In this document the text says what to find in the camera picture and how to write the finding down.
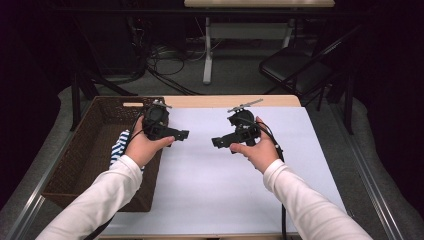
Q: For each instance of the black metal stand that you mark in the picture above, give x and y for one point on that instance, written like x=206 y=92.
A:
x=76 y=100

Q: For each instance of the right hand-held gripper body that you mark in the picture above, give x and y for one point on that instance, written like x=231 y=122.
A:
x=245 y=131

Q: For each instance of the person's left hand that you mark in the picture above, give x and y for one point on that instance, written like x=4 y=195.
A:
x=143 y=150

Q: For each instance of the brown woven basket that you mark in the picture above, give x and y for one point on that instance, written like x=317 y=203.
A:
x=90 y=146

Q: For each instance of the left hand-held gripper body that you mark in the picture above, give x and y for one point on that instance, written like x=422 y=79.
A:
x=156 y=121

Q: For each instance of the person's right hand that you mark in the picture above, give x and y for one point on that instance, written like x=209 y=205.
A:
x=261 y=153

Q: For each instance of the white table cover sheet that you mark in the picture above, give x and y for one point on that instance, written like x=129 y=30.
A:
x=206 y=186

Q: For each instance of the grey metal rail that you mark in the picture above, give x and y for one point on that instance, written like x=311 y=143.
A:
x=31 y=203
x=373 y=186

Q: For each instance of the blue white striped shirt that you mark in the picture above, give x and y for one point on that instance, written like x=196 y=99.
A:
x=118 y=148

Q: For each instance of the black folding chair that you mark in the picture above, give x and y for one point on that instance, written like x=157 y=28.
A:
x=293 y=71

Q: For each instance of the white frame desk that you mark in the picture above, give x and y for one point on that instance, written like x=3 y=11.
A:
x=207 y=66

